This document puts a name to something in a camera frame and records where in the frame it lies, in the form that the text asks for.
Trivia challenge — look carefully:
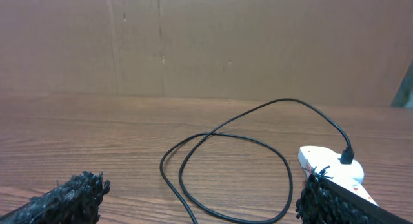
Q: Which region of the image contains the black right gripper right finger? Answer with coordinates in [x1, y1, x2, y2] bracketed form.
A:
[296, 172, 412, 224]

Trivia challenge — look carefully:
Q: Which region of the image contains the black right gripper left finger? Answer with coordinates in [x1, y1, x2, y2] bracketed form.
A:
[1, 171, 110, 224]

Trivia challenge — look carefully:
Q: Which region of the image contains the white charger plug adapter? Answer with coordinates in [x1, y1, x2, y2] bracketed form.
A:
[308, 147, 365, 184]

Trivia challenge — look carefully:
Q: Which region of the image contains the white power strip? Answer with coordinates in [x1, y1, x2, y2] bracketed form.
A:
[297, 146, 378, 206]

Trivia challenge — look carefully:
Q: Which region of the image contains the black charger cable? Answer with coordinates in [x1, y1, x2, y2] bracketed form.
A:
[159, 98, 355, 224]

